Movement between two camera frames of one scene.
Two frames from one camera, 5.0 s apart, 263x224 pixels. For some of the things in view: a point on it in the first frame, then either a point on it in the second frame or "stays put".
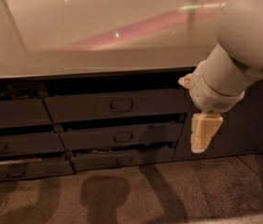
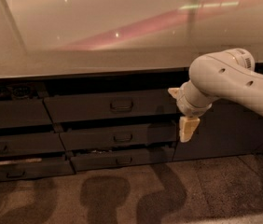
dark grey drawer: x=21 y=144 stays put
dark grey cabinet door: x=253 y=128 stays put
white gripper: x=206 y=96 → x=186 y=105
